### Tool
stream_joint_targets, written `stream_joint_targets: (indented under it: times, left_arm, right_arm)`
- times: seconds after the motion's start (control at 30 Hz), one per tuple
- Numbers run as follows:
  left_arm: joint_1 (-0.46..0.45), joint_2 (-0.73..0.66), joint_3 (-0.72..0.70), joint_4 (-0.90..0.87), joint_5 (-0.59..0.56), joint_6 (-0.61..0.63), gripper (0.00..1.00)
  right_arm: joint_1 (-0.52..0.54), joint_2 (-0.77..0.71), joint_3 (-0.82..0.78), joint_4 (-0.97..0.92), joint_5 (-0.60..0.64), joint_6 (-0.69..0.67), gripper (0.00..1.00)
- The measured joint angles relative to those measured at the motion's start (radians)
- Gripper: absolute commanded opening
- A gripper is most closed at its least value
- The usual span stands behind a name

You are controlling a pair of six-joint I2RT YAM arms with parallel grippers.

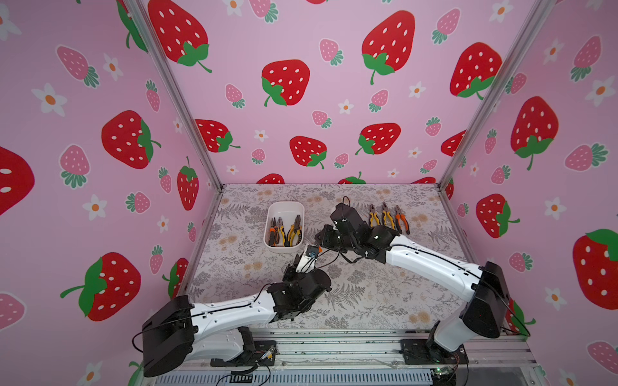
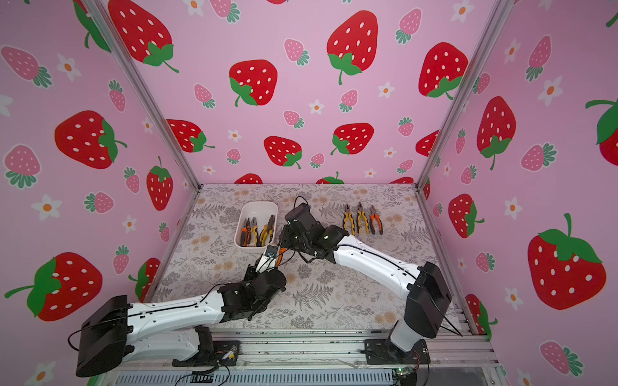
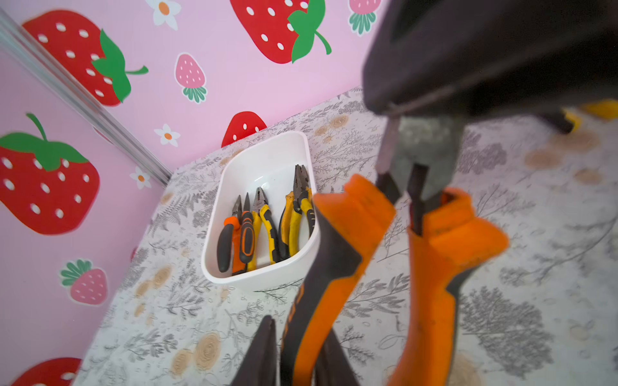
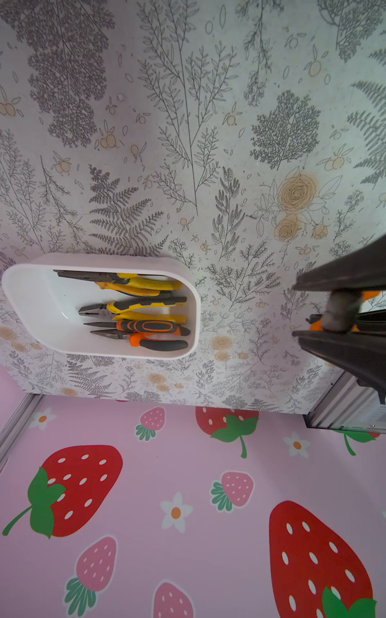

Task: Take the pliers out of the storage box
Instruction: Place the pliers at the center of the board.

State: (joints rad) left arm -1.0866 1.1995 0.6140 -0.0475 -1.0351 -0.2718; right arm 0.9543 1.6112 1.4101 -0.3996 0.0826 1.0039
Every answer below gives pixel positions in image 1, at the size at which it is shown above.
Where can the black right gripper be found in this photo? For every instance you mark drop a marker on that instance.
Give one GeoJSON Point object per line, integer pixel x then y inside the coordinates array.
{"type": "Point", "coordinates": [326, 236]}

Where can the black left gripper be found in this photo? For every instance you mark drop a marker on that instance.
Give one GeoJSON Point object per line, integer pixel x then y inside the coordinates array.
{"type": "Point", "coordinates": [290, 273]}

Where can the yellow black handled pliers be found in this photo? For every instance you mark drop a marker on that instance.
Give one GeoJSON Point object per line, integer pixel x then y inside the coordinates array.
{"type": "Point", "coordinates": [386, 217]}

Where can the small orange black pliers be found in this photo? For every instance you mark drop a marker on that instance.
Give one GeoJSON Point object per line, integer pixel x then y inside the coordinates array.
{"type": "Point", "coordinates": [294, 235]}

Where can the orange handled pliers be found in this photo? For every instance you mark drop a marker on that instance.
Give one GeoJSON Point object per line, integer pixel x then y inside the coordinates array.
{"type": "Point", "coordinates": [401, 222]}

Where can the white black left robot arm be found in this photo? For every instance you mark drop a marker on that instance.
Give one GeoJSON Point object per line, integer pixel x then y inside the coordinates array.
{"type": "Point", "coordinates": [182, 330]}

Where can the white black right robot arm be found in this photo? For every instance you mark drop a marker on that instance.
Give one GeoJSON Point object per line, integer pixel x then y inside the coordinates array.
{"type": "Point", "coordinates": [483, 289]}

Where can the orange black pliers in box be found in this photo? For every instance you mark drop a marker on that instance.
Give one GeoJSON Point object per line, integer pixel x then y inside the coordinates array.
{"type": "Point", "coordinates": [277, 234]}

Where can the floral patterned table mat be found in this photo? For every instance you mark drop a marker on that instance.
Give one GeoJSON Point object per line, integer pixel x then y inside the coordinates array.
{"type": "Point", "coordinates": [365, 295]}

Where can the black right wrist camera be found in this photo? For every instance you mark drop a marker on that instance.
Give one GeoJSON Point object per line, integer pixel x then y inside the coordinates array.
{"type": "Point", "coordinates": [347, 220]}

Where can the aluminium rail frame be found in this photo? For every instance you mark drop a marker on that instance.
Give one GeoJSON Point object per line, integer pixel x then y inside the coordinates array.
{"type": "Point", "coordinates": [355, 357]}

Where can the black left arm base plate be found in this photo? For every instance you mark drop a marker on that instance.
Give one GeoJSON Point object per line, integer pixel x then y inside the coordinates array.
{"type": "Point", "coordinates": [262, 352]}

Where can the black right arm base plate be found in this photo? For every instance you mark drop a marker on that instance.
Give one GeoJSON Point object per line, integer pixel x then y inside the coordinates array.
{"type": "Point", "coordinates": [420, 352]}

